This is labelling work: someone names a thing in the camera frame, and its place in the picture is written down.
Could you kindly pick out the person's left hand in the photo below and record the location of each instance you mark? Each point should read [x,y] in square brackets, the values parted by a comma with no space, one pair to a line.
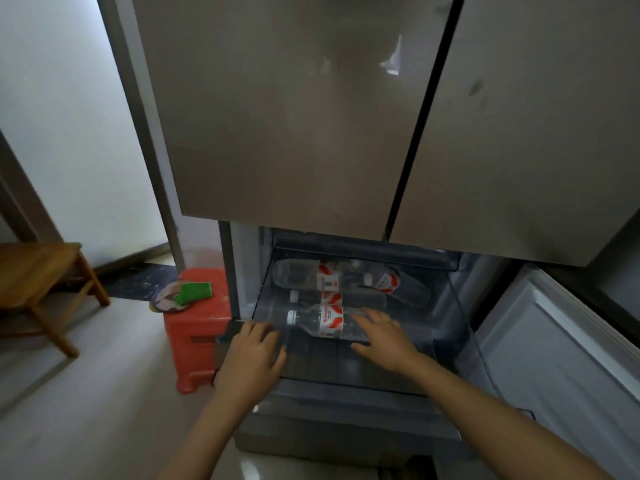
[247,362]

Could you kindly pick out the person's right hand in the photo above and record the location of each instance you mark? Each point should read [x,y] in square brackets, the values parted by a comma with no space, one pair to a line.
[392,344]

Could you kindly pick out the person's right thumb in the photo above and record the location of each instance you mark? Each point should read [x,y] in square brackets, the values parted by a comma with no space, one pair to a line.
[362,348]

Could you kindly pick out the person's left thumb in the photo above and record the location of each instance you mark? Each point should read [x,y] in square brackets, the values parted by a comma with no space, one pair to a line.
[280,359]

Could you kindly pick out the person's left forearm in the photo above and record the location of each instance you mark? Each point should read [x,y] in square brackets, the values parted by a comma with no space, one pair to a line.
[210,439]

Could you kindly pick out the person's right forearm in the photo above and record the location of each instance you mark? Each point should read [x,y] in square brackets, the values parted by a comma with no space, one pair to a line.
[490,424]

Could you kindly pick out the clear refrigerator drawer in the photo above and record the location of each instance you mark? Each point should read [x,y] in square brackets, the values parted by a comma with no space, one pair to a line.
[315,362]

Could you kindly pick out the clear red-label water bottle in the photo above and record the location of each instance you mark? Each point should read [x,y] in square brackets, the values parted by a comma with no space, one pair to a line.
[300,273]
[330,322]
[350,298]
[395,283]

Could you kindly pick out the grey freezer drawer front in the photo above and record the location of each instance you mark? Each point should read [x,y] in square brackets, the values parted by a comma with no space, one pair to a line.
[345,419]

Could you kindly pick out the red plastic stool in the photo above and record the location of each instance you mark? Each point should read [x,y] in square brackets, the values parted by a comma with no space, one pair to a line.
[192,339]

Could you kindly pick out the green sponge cloth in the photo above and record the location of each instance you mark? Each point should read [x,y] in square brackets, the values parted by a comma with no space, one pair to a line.
[195,292]

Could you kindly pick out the round patterned hand fan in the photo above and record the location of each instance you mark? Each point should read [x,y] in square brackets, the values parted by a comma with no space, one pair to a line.
[164,298]

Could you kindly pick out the dark floor mat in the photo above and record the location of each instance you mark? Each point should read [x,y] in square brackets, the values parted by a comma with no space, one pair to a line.
[137,282]

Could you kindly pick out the white-lined lower refrigerator door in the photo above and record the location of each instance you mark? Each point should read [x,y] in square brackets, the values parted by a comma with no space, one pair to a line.
[560,354]

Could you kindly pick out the wide grey refrigerator door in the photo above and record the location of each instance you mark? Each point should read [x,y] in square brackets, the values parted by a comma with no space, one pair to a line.
[300,109]

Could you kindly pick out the wooden stool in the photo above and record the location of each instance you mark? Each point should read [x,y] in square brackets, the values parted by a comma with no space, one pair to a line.
[35,269]

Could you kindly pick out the grey refrigerator body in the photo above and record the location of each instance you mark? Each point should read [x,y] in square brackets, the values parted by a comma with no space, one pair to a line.
[147,119]

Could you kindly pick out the narrow grey refrigerator door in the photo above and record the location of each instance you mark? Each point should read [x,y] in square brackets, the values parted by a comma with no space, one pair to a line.
[530,129]

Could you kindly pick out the brown door frame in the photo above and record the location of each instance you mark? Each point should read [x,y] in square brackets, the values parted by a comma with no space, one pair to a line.
[22,194]

